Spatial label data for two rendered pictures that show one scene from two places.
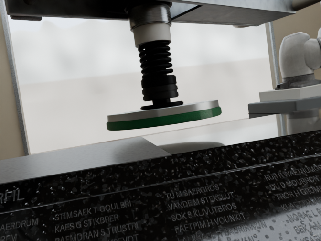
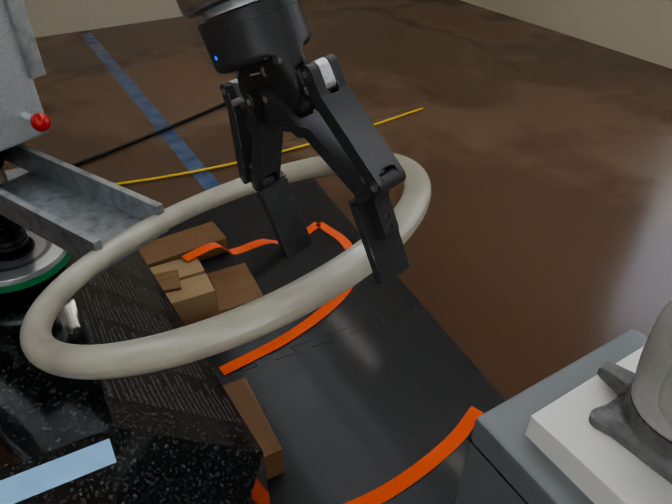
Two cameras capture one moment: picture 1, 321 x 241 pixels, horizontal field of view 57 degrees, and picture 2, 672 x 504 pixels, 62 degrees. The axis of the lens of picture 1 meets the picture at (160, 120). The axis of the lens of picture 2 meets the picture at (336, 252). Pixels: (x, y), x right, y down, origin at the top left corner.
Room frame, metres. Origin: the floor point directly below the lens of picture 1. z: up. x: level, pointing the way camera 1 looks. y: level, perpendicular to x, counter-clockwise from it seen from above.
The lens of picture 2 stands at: (0.94, -1.08, 1.56)
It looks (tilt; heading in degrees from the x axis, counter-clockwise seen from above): 37 degrees down; 74
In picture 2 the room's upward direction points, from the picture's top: straight up
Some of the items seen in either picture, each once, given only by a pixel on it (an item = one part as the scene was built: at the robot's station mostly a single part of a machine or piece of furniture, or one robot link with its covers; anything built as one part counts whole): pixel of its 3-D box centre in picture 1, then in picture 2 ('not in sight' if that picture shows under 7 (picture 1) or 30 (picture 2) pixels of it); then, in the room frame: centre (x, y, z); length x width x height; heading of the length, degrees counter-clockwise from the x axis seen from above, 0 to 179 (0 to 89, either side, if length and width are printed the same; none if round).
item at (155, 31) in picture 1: (152, 35); not in sight; (0.57, -0.01, 1.00); 0.07 x 0.07 x 0.04
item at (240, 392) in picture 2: not in sight; (246, 430); (0.97, 0.00, 0.07); 0.30 x 0.12 x 0.12; 102
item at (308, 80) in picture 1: (295, 82); (671, 410); (1.55, -0.73, 0.88); 0.22 x 0.18 x 0.06; 107
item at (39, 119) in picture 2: not in sight; (33, 119); (0.70, -0.06, 1.15); 0.08 x 0.03 x 0.03; 128
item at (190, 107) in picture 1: (162, 110); (13, 251); (0.57, -0.01, 0.85); 0.21 x 0.21 x 0.01
